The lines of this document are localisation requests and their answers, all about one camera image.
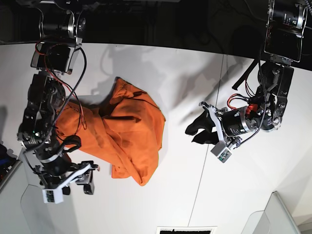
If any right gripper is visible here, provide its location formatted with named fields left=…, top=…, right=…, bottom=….
left=23, top=142, right=99, bottom=195

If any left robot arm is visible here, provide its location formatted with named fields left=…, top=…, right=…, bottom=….
left=185, top=0, right=312, bottom=156

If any grey plastic bin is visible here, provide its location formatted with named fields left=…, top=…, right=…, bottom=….
left=0, top=159, right=57, bottom=234
left=242, top=191, right=300, bottom=234

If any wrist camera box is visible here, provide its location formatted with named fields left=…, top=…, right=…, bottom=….
left=42, top=188, right=64, bottom=204
left=211, top=142, right=232, bottom=163

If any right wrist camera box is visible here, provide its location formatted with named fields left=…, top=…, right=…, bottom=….
left=42, top=188, right=64, bottom=204

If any orange t-shirt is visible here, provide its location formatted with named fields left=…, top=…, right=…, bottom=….
left=56, top=78, right=165, bottom=186

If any grey plastic bin right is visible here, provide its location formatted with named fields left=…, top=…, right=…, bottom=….
left=242, top=191, right=300, bottom=234

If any grey plastic bin left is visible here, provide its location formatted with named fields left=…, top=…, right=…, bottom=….
left=0, top=159, right=57, bottom=234

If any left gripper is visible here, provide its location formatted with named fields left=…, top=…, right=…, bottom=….
left=185, top=102, right=259, bottom=150

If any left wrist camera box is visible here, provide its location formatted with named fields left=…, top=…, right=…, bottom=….
left=211, top=142, right=232, bottom=163

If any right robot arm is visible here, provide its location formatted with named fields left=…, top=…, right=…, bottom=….
left=17, top=0, right=98, bottom=203

